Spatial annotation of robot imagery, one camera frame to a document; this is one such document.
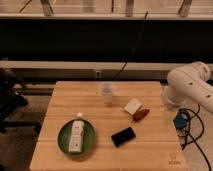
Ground black office chair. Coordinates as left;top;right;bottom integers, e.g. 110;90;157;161
0;69;41;133

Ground blue connector box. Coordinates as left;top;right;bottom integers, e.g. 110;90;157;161
173;114;187;129

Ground green round plate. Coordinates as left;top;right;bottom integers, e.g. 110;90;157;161
57;119;96;158

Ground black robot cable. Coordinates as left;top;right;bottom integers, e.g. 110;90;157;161
176;103;213;171

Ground wall power outlet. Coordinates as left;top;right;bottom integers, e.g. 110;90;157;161
95;70;101;78

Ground white sponge block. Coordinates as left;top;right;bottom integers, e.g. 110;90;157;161
124;98;142;115

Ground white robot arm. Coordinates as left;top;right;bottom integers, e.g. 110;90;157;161
161;62;213;125

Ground clear plastic cup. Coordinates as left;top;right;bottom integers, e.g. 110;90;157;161
99;82;115;104

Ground white plastic bottle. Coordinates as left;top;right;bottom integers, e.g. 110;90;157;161
68;113;84;153

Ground reddish brown oblong object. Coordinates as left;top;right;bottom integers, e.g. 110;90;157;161
133;109;149;121

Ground black rectangular eraser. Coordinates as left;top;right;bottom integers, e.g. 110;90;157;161
111;127;136;147

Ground black hanging cable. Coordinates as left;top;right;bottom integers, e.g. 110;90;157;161
111;11;150;82

